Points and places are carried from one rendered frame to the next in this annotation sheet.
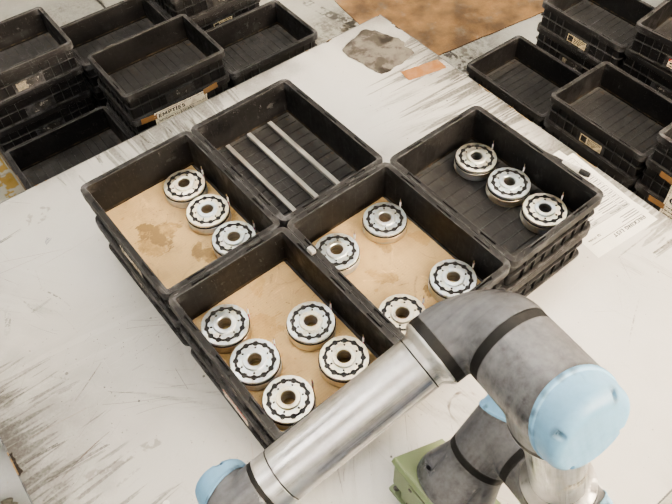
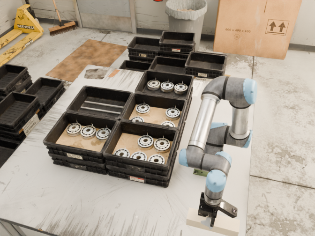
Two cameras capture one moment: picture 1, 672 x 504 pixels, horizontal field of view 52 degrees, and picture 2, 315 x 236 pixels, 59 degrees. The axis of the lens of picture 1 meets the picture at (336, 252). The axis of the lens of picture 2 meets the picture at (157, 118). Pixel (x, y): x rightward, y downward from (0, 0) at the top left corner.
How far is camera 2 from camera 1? 77 cm
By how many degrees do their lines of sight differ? 26
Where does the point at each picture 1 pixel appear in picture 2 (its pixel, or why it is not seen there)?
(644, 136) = (177, 71)
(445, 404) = not seen: hidden behind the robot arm
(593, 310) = not seen: hidden behind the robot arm
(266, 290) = (123, 142)
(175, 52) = (14, 106)
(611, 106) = (164, 67)
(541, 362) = (238, 81)
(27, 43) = not seen: outside the picture
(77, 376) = (76, 204)
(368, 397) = (206, 112)
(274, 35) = (45, 89)
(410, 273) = (160, 118)
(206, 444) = (134, 195)
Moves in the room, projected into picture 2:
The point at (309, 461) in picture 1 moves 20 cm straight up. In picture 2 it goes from (203, 133) to (207, 99)
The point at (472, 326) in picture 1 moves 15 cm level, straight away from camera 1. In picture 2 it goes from (218, 84) to (205, 68)
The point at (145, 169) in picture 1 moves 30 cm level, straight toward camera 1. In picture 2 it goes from (58, 129) to (93, 145)
